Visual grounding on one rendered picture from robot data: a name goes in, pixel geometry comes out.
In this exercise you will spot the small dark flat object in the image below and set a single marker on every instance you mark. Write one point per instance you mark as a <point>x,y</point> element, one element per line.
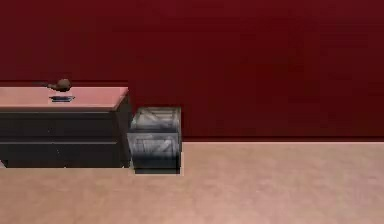
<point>61,98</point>

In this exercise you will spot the black chest of drawers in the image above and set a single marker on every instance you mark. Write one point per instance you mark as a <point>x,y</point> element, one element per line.
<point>60,133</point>

